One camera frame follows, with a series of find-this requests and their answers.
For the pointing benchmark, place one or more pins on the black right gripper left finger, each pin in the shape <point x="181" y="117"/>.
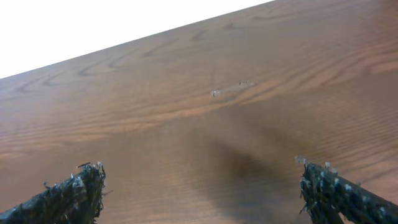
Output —
<point x="78" y="199"/>

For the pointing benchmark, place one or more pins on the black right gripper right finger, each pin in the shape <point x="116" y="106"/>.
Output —
<point x="329" y="198"/>

